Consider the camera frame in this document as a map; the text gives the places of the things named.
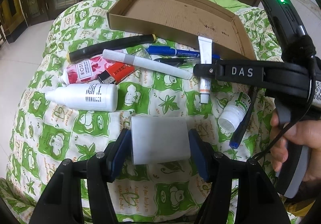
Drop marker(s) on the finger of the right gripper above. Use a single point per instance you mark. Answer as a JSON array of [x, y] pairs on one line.
[[261, 74]]

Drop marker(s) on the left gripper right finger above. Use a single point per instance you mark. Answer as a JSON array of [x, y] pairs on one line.
[[257, 202]]

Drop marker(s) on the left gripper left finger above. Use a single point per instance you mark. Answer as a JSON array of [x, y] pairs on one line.
[[61, 202]]

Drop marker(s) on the white green pill bottle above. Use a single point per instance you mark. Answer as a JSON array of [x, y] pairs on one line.
[[234, 112]]

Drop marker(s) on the black marker blue cap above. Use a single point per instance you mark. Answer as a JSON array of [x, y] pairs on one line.
[[240, 131]]

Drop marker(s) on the white ointment tube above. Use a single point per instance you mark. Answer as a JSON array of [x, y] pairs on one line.
[[205, 47]]

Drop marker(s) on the white charger block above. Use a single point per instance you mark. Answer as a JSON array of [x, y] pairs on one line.
[[158, 140]]

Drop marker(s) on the white spray bottle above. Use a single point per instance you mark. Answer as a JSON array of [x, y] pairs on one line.
[[89, 97]]

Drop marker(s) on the pink rose cream tube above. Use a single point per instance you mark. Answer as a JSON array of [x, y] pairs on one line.
[[85, 71]]

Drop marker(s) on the white grey marker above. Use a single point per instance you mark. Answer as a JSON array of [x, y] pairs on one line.
[[147, 64]]

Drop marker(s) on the right hand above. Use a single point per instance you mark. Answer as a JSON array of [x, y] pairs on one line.
[[302, 133]]

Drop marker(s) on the green white patterned cloth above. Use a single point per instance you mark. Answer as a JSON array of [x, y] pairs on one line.
[[45, 133]]

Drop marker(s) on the black gel pen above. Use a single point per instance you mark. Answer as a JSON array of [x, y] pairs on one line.
[[178, 61]]

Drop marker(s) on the brown cardboard tray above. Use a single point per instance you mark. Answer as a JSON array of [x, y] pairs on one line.
[[183, 21]]

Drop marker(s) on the blue marker pen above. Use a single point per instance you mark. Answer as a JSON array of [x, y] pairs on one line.
[[166, 50]]

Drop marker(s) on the red black lighter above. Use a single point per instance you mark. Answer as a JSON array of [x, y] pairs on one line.
[[115, 73]]

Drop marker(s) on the black pen yellow ends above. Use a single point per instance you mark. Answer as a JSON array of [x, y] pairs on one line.
[[116, 44]]

